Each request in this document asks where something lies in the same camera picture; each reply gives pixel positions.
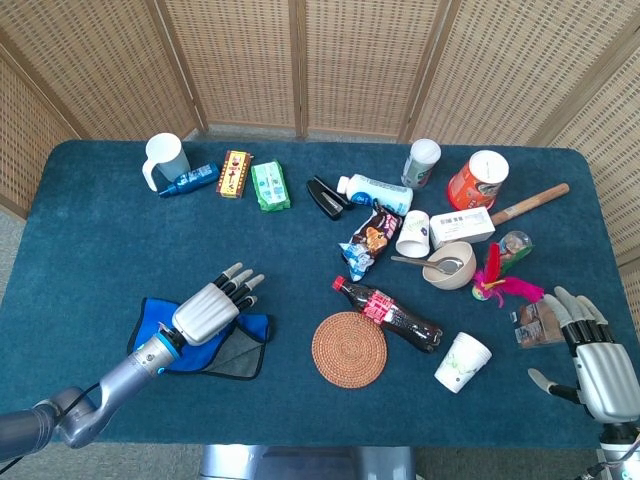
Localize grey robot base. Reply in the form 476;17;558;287
198;444;417;480

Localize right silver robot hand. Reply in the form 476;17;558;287
527;286;639;421

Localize grey and blue cloth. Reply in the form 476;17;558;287
127;297;272;381

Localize paper cup with green print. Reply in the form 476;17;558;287
433;331;493;395

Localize pink feather shuttlecock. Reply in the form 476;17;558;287
471;242;545;308

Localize red and yellow carton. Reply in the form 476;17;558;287
215;149;253;200

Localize round woven rattan coaster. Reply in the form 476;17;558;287
311;310;389;390

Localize black stapler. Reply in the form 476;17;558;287
305;175;355;222

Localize tall white lidded drink cup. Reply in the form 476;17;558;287
401;138;442;190

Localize clear box of brown pastries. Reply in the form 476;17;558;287
509;299;567;349

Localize wooden rolling pin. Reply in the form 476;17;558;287
490;182;571;227

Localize orange instant noodle cup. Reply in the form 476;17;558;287
447;150;510;212

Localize woven bamboo folding screen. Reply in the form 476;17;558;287
0;0;640;269

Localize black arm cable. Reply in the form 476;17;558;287
0;382;101;464

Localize dark blue spray bottle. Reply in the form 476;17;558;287
158;162;221;199

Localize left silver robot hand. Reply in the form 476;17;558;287
171;262;266;347

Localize white bottle with blue label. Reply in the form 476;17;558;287
336;173;415;217

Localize white handled mug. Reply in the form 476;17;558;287
141;132;192;193

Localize plain white paper cup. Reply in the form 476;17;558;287
395;209;432;259

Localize white cardboard box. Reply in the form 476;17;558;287
429;206;497;250

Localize dark blue tablecloth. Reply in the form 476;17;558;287
0;139;640;449

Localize brown and blue snack bag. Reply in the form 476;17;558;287
338;198;404;283

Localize small clear snack jar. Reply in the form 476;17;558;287
498;230;535;264

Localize cola bottle with red label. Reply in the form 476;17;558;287
332;275;444;354

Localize beige bowl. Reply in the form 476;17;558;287
422;241;478;291

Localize green wet wipes pack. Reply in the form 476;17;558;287
250;159;292;213

